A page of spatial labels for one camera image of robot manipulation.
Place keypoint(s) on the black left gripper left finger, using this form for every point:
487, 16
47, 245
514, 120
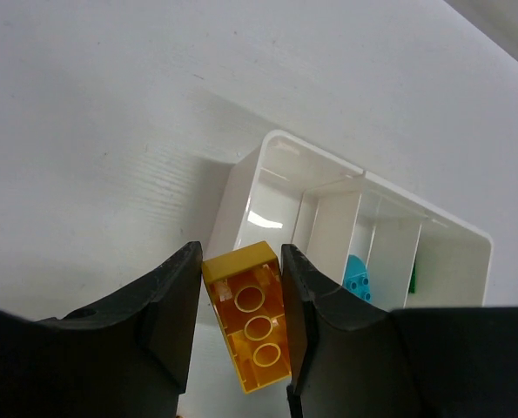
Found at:
125, 355

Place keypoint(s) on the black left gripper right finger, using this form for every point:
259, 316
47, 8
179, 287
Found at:
351, 359

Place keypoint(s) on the cyan rounded lego piece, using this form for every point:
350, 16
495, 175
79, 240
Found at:
356, 279

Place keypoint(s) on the green lego plate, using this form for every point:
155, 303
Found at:
412, 282

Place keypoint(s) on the yellow long lego brick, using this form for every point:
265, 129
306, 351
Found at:
244, 287

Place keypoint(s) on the white three-compartment container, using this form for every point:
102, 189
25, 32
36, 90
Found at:
287, 191

